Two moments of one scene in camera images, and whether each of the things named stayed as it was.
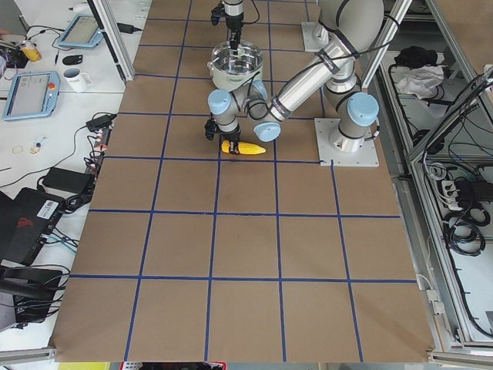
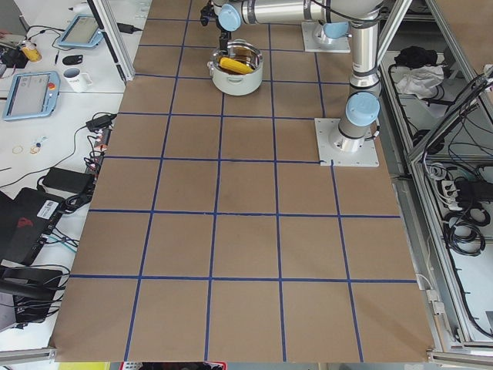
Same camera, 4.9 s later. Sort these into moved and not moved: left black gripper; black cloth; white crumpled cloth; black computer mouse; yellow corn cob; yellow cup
Moved: yellow corn cob; left black gripper
Not moved: black cloth; black computer mouse; white crumpled cloth; yellow cup
